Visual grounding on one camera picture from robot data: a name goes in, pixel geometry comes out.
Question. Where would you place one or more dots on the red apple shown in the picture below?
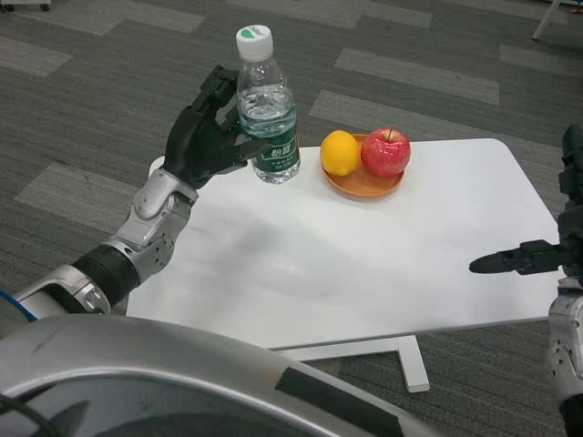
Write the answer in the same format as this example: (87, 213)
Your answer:
(386, 152)

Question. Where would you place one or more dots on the white wheeled base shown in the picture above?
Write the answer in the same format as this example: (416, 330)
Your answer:
(23, 3)

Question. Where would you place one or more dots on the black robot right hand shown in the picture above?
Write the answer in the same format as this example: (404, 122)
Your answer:
(533, 259)

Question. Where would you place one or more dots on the clear water bottle green label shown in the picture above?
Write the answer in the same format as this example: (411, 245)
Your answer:
(266, 114)

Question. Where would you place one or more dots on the white table base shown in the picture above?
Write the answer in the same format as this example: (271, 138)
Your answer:
(414, 364)

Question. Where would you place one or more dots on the yellow lemon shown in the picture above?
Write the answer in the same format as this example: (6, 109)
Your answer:
(339, 152)

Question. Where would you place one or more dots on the silver robot chest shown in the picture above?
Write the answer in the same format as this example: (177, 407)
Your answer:
(136, 364)

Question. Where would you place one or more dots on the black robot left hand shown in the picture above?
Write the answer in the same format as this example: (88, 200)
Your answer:
(200, 145)

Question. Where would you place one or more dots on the orange round plate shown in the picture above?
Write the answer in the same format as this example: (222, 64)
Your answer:
(364, 187)

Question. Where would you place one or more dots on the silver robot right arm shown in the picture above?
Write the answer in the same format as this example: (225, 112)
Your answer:
(565, 346)

